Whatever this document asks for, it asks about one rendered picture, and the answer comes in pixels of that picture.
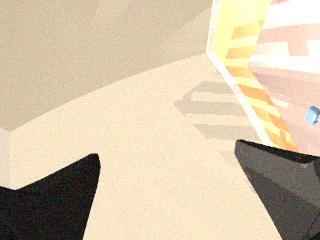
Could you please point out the small light blue block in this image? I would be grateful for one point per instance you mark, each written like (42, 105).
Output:
(312, 115)

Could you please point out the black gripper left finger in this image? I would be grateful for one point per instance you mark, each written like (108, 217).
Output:
(56, 207)

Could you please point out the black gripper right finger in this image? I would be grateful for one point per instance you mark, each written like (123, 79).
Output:
(287, 182)

